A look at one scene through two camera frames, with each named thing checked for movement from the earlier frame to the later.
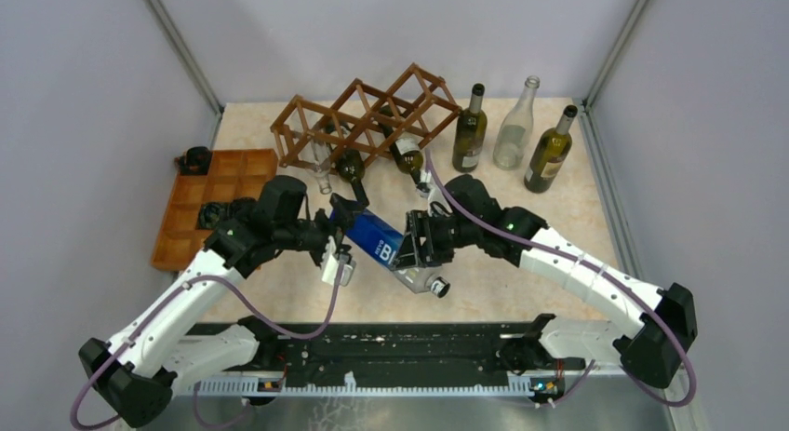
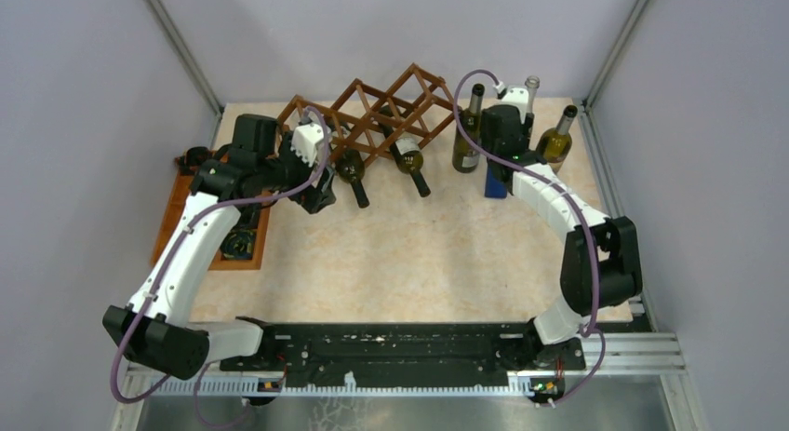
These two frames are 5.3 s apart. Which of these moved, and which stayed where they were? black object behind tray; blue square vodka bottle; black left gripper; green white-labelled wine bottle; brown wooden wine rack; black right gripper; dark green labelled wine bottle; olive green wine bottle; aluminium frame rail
Moved: blue square vodka bottle; black left gripper; black right gripper
Stayed: black object behind tray; green white-labelled wine bottle; brown wooden wine rack; dark green labelled wine bottle; aluminium frame rail; olive green wine bottle
